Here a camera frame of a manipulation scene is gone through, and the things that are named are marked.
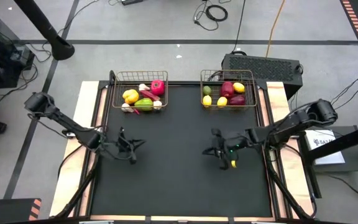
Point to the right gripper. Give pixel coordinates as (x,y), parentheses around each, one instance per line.
(236,143)

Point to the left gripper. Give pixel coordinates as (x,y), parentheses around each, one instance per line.
(118,149)

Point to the slim red chili pepper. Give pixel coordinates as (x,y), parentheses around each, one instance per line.
(136,111)

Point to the white garlic bulb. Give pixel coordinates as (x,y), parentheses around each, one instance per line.
(143,87)
(126,108)
(157,104)

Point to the green pepper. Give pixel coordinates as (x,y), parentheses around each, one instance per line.
(144,104)

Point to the yellow lemon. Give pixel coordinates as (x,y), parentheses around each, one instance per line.
(222,101)
(238,87)
(207,100)

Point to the yellow bell pepper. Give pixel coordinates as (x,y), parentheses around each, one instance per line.
(130,96)

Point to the dark red apple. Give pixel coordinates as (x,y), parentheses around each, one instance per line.
(237,100)

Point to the long red chili pepper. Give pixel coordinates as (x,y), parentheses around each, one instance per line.
(150,95)

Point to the green lime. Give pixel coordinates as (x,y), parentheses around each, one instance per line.
(207,90)

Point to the red bell pepper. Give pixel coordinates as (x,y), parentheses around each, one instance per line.
(158,87)

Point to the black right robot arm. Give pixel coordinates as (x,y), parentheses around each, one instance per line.
(291,124)

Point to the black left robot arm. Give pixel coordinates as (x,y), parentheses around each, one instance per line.
(67,124)

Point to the black table mat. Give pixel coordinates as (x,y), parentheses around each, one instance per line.
(172,174)

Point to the black computer tower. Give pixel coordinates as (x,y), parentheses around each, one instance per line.
(259,67)

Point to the white printed booklet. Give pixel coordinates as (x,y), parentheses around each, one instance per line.
(325,149)

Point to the black pole with round base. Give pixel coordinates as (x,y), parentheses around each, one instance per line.
(57,46)

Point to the black diagonal beam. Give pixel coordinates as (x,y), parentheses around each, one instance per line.
(346,140)

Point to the dark side stand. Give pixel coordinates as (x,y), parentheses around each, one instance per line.
(357,161)

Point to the black power strip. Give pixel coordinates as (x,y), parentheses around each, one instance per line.
(132,2)

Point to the black diagonal frame strut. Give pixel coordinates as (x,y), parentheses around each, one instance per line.
(286,186)
(80,186)

